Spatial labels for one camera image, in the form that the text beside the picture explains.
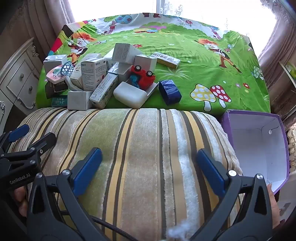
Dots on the cartoon printed green bedsheet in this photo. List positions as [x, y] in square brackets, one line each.
[196, 76]

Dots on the striped plush cushion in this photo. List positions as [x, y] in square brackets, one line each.
[143, 162]

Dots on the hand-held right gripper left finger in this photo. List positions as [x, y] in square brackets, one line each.
[89, 171]

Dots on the large white printed carton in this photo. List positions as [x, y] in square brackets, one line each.
[123, 53]

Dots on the white carved nightstand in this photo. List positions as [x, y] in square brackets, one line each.
[20, 78]

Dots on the cream medicine box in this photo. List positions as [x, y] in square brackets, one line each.
[76, 78]

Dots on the white plastic holder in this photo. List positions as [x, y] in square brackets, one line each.
[129, 96]

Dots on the black box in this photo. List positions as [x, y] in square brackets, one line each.
[55, 90]

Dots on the yellow white flat box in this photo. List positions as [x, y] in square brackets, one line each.
[165, 58]

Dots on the purple cardboard box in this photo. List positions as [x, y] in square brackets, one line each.
[249, 143]

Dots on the green tissue box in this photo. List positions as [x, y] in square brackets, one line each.
[291, 69]

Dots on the white open-flap carton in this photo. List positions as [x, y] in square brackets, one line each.
[54, 63]

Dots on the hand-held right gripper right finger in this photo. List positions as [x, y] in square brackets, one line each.
[211, 172]

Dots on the white shelf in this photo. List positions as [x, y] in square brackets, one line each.
[285, 74]

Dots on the long white barcode box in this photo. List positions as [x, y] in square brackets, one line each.
[104, 90]

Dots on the white lace curtain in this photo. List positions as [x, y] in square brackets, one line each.
[175, 9]

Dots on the teal plastic mesh item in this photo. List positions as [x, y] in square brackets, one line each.
[68, 69]

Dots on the white medicine box red dots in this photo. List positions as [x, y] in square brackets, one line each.
[92, 76]

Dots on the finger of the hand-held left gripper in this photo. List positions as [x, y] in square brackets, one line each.
[19, 132]
[46, 141]

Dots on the cream lace cloth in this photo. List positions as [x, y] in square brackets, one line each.
[291, 148]

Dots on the dark blue box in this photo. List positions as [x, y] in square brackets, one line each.
[170, 92]

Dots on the mauve patterned curtain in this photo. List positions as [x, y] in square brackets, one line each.
[282, 39]
[46, 23]

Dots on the red toy car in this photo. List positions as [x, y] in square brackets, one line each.
[144, 78]

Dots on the small teal packet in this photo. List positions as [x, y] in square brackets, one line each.
[59, 102]

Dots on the pink white toy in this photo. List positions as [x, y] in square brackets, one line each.
[53, 76]

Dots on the person's left hand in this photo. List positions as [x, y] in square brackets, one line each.
[20, 200]

